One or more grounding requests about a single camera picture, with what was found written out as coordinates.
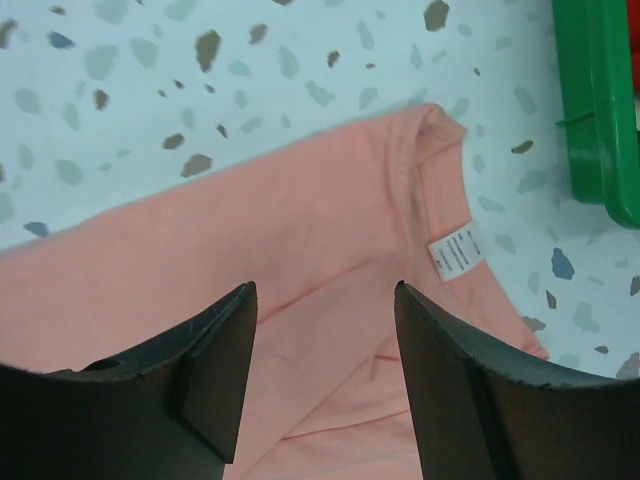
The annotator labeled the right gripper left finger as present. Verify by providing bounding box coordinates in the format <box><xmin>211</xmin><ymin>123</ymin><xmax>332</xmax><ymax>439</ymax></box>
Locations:
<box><xmin>1</xmin><ymin>282</ymin><xmax>257</xmax><ymax>480</ymax></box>

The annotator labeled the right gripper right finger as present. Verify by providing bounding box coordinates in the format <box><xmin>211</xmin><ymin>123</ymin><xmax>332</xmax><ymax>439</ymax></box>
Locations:
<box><xmin>394</xmin><ymin>282</ymin><xmax>639</xmax><ymax>480</ymax></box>

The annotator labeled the salmon pink t shirt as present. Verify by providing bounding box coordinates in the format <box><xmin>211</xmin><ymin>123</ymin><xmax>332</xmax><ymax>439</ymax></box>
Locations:
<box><xmin>1</xmin><ymin>104</ymin><xmax>546</xmax><ymax>479</ymax></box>

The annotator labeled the green plastic bin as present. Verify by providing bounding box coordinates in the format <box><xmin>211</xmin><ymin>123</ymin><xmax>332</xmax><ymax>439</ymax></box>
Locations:
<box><xmin>552</xmin><ymin>1</ymin><xmax>639</xmax><ymax>228</ymax></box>

